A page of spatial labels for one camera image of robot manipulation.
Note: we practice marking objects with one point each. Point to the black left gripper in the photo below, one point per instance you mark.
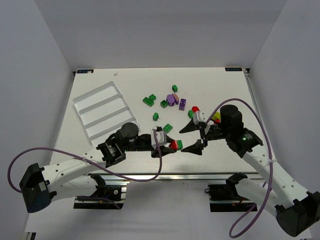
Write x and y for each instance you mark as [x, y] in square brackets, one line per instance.
[145, 143]

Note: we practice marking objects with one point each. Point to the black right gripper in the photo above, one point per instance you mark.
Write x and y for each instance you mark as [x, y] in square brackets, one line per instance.
[203, 135]

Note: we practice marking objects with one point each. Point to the red sloped lego brick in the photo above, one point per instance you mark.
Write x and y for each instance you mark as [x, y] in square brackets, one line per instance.
[174, 145]

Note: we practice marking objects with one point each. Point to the green small lego brick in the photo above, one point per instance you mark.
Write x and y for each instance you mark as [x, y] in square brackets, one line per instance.
[178, 145]

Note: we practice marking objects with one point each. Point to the green rounded lego brick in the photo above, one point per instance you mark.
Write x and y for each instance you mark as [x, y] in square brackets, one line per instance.
[190, 114]

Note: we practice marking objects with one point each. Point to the red rounded lego brick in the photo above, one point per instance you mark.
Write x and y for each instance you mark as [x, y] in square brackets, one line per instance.
[195, 109]

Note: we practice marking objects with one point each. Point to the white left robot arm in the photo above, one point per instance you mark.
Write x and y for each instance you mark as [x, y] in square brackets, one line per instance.
[40, 186]

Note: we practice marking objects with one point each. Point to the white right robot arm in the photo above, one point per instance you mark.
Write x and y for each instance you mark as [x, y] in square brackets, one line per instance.
[294, 207]

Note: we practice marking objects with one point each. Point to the green flat square brick lower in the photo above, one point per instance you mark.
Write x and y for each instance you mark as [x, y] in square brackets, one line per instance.
[167, 128]

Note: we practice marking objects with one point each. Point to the green flat long brick lower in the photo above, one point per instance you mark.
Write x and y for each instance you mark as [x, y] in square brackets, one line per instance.
[155, 116]

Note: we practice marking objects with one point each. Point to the lime lego brick left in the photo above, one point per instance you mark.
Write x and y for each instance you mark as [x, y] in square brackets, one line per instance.
[216, 117]

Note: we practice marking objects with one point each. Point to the purple flat lego brick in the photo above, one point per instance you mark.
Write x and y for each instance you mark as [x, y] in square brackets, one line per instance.
[182, 104]

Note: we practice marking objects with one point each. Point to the green square brick middle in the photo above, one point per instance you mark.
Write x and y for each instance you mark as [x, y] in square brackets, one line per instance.
[164, 103]

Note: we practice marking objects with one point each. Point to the purple rounded lego stack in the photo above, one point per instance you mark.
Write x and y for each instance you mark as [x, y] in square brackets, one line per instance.
[172, 99]

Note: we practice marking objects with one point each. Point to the green flat brick far left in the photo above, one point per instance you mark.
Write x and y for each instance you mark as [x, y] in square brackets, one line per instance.
[148, 101]

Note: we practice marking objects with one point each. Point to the green square brick upper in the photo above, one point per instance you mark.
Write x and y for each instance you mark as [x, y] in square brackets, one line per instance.
[152, 97]

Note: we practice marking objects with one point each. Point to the green small brick top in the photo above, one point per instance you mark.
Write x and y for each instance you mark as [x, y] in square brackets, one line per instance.
[174, 88]

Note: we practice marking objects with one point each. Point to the white divided sorting tray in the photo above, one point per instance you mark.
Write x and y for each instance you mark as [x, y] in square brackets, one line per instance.
[102, 112]

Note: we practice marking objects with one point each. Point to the blue label sticker right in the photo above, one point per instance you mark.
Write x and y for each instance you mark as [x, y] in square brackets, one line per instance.
[233, 69]

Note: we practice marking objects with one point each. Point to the blue label sticker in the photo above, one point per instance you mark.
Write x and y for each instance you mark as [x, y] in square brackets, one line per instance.
[233, 69]
[84, 71]

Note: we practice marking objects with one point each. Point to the blue label sticker left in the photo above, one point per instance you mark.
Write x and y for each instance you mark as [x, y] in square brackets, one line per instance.
[84, 71]

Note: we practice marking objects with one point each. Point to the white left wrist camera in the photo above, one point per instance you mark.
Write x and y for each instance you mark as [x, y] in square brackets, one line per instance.
[158, 135]

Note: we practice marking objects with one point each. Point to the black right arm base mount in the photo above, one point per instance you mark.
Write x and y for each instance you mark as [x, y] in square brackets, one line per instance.
[224, 198]

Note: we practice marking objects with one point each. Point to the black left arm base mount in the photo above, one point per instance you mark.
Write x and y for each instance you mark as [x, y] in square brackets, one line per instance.
[104, 193]

